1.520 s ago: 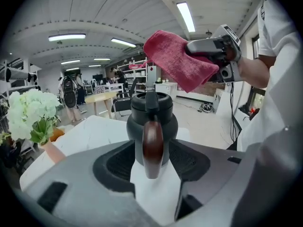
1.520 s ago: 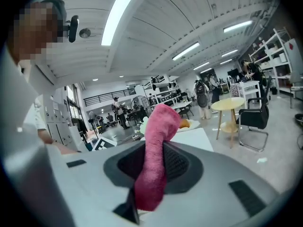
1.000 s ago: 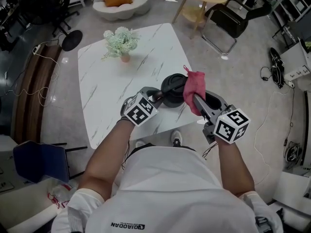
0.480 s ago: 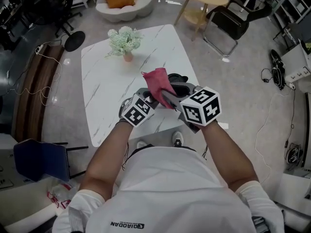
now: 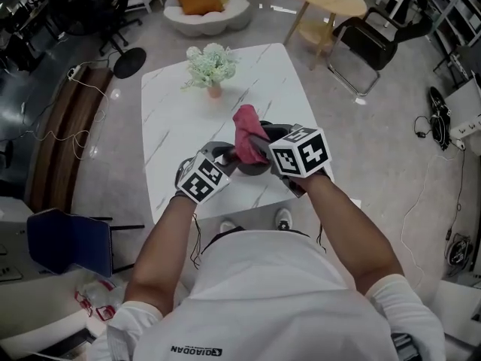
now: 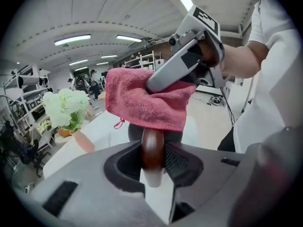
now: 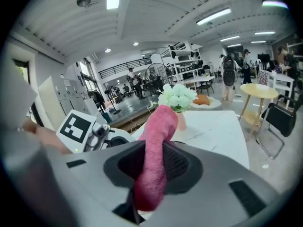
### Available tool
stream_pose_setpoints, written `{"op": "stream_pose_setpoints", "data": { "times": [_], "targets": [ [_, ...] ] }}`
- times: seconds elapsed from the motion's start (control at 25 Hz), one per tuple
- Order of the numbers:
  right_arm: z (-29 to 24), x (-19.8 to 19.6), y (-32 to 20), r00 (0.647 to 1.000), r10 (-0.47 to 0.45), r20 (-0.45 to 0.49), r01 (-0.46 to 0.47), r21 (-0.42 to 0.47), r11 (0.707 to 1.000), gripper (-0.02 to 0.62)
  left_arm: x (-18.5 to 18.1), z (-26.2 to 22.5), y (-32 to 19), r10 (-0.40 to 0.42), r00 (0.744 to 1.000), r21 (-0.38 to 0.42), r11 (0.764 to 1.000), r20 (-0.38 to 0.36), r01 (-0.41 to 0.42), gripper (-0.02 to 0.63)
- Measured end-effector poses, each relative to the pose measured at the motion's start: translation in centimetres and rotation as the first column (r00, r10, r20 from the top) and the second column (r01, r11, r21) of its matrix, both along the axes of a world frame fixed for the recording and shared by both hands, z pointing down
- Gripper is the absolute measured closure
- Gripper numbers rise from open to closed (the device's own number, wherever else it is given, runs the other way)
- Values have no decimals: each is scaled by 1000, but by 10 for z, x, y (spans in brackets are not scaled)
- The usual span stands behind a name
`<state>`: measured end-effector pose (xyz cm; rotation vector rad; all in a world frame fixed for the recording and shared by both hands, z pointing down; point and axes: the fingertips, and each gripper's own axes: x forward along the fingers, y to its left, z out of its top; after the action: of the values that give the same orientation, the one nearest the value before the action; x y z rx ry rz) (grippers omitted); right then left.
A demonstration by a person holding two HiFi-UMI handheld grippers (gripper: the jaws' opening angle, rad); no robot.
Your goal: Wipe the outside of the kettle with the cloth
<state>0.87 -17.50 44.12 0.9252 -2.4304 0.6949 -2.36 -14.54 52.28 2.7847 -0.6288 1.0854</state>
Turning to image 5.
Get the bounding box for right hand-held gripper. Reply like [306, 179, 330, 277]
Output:
[248, 120, 335, 199]

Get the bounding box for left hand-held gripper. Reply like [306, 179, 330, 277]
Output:
[173, 140, 239, 205]

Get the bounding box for pink cloth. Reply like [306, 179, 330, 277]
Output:
[231, 104, 272, 165]

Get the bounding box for black pot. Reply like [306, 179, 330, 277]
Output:
[228, 120, 274, 177]

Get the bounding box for person's right forearm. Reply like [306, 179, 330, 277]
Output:
[300, 174, 406, 296]

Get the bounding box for person's left forearm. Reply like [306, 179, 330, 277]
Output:
[125, 197, 197, 317]

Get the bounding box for person's black trousers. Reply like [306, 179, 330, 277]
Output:
[201, 226, 313, 255]

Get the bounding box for person's right white shoe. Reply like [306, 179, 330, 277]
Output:
[274, 208, 294, 232]

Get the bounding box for pale artificial flower bouquet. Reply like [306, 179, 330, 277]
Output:
[180, 42, 241, 90]

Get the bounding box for person's white shirt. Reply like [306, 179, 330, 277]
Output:
[89, 226, 446, 361]

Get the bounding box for white cloud-shaped pouf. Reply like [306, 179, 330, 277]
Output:
[162, 0, 255, 38]

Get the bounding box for black standing fan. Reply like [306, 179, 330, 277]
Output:
[104, 46, 147, 80]

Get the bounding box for brown wooden platform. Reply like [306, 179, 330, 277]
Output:
[28, 65, 113, 214]

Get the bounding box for black cantilever office chair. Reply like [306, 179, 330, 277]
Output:
[325, 6, 433, 97]

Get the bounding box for blue chair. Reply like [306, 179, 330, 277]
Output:
[26, 208, 147, 279]

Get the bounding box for orange cushion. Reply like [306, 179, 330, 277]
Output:
[175, 0, 226, 16]

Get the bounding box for pile of red-lidded plastic containers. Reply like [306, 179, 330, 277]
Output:
[73, 275, 127, 323]

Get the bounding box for black swivel chair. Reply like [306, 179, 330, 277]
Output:
[98, 0, 144, 56]

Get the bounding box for white counter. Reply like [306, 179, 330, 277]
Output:
[0, 196, 42, 285]

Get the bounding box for black round stand base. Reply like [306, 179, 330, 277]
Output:
[0, 138, 15, 169]

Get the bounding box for white shelf unit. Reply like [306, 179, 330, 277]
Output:
[431, 0, 481, 89]

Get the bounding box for black waist pack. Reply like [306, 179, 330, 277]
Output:
[390, 331, 420, 361]

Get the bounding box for white cable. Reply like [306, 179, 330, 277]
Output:
[400, 152, 467, 278]
[37, 77, 110, 161]

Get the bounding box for black cable bundle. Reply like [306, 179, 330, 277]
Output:
[413, 86, 467, 152]

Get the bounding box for black cable reel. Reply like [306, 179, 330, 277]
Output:
[445, 231, 474, 268]

